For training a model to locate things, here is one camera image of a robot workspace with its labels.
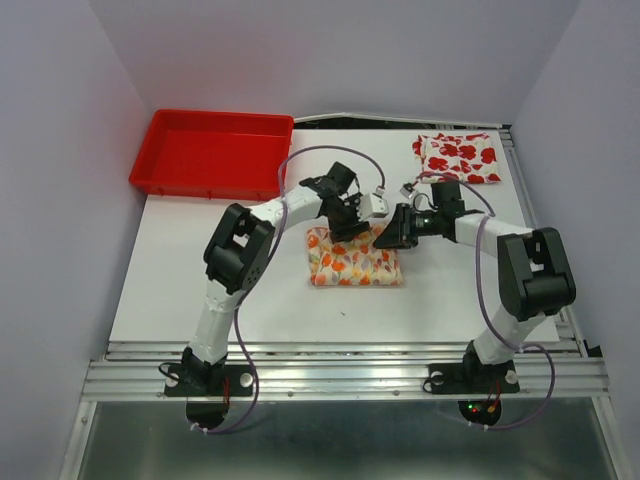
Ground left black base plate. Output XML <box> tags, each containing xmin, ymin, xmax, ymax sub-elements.
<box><xmin>158</xmin><ymin>362</ymin><xmax>254</xmax><ymax>398</ymax></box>

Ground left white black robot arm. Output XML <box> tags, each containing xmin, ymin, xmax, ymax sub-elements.
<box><xmin>177</xmin><ymin>162</ymin><xmax>369</xmax><ymax>394</ymax></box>

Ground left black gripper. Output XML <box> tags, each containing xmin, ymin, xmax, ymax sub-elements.
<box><xmin>325</xmin><ymin>192</ymin><xmax>369</xmax><ymax>243</ymax></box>

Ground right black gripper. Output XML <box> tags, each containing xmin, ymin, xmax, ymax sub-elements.
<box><xmin>371</xmin><ymin>202</ymin><xmax>442</xmax><ymax>249</ymax></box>

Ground orange floral print skirt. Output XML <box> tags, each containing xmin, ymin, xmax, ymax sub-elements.
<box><xmin>306</xmin><ymin>223</ymin><xmax>404</xmax><ymax>287</ymax></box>

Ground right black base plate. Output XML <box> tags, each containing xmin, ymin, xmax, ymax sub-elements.
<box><xmin>422</xmin><ymin>361</ymin><xmax>520</xmax><ymax>396</ymax></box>

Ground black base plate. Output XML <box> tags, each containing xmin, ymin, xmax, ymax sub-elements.
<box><xmin>422</xmin><ymin>361</ymin><xmax>520</xmax><ymax>396</ymax></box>
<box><xmin>158</xmin><ymin>362</ymin><xmax>254</xmax><ymax>398</ymax></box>

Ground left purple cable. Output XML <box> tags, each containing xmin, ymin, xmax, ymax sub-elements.
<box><xmin>187</xmin><ymin>145</ymin><xmax>387</xmax><ymax>435</ymax></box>

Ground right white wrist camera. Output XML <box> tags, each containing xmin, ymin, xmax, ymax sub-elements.
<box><xmin>400</xmin><ymin>182</ymin><xmax>429</xmax><ymax>210</ymax></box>

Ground red plastic tray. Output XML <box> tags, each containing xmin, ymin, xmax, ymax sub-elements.
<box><xmin>129</xmin><ymin>109</ymin><xmax>294</xmax><ymax>202</ymax></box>

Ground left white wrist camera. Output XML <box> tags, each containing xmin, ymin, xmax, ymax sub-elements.
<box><xmin>356</xmin><ymin>186</ymin><xmax>389</xmax><ymax>221</ymax></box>

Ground aluminium frame rails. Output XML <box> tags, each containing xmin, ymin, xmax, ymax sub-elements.
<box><xmin>59</xmin><ymin>113</ymin><xmax>631</xmax><ymax>480</ymax></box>

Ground red poppy print skirt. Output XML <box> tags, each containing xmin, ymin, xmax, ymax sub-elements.
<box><xmin>412</xmin><ymin>132</ymin><xmax>502</xmax><ymax>184</ymax></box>

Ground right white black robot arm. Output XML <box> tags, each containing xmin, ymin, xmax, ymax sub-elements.
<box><xmin>374</xmin><ymin>175</ymin><xmax>576</xmax><ymax>395</ymax></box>

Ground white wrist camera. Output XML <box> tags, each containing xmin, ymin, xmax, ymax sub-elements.
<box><xmin>400</xmin><ymin>182</ymin><xmax>429</xmax><ymax>210</ymax></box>
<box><xmin>356</xmin><ymin>186</ymin><xmax>389</xmax><ymax>221</ymax></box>

